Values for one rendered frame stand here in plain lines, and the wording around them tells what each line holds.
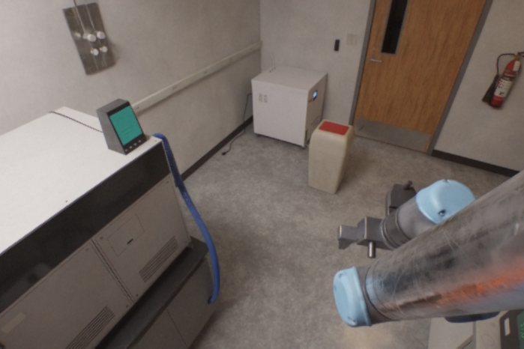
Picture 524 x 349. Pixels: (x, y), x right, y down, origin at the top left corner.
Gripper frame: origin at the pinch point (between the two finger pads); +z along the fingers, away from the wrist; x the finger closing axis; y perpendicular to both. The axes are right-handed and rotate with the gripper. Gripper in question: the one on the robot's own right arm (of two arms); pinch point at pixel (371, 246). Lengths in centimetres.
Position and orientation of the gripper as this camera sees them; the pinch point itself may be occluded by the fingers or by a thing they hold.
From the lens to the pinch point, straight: 73.6
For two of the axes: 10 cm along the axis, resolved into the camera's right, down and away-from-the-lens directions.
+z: -0.4, 4.4, 9.0
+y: -1.8, 8.8, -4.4
